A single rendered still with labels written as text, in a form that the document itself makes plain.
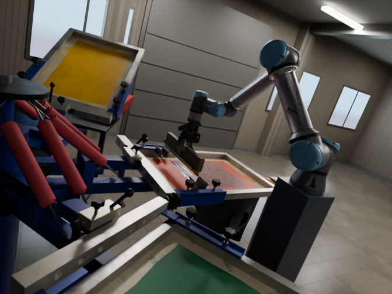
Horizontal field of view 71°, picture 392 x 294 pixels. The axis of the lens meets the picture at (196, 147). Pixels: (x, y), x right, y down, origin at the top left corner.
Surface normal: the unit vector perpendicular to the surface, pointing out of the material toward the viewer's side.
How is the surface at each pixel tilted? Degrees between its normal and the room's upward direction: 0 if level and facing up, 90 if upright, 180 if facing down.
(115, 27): 90
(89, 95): 32
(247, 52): 90
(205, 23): 90
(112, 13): 90
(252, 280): 0
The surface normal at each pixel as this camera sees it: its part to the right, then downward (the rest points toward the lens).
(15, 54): 0.45, 0.38
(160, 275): 0.27, -0.92
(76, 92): 0.26, -0.62
